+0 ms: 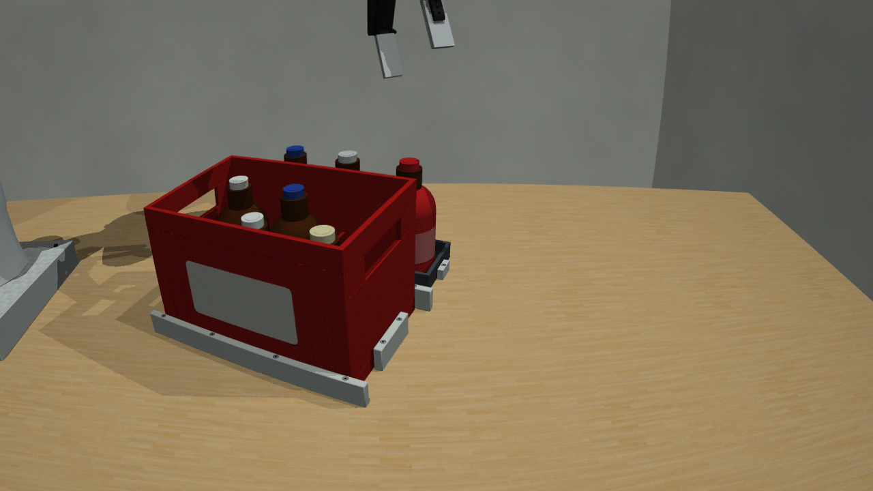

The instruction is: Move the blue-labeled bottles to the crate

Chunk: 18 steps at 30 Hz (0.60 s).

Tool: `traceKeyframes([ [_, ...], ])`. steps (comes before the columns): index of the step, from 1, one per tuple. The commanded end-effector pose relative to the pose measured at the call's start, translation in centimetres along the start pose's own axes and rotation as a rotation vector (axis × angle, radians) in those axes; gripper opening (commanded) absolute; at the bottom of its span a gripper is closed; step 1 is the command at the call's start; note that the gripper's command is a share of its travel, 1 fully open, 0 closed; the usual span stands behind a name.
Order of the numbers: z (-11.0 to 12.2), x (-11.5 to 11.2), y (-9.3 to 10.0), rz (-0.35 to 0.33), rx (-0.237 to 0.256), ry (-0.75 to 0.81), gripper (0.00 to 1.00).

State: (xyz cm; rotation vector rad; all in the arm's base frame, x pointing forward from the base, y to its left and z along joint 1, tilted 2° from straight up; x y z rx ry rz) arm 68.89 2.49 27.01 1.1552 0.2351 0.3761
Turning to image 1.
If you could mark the brown glass bottle with cream cap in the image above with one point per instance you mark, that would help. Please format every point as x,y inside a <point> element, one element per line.
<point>324,234</point>

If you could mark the brown bottle with blue cap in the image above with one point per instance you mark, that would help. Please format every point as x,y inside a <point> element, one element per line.
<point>295,220</point>

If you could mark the brown bottle with white cap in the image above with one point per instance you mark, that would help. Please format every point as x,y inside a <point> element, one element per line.
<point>240,201</point>
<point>254,220</point>

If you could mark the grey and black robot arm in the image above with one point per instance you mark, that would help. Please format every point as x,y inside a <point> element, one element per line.
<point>12,256</point>

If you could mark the blue bottle with light blue label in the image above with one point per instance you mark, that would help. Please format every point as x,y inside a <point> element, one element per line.
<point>295,154</point>

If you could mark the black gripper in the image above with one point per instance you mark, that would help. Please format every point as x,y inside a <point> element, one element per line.
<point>380,23</point>

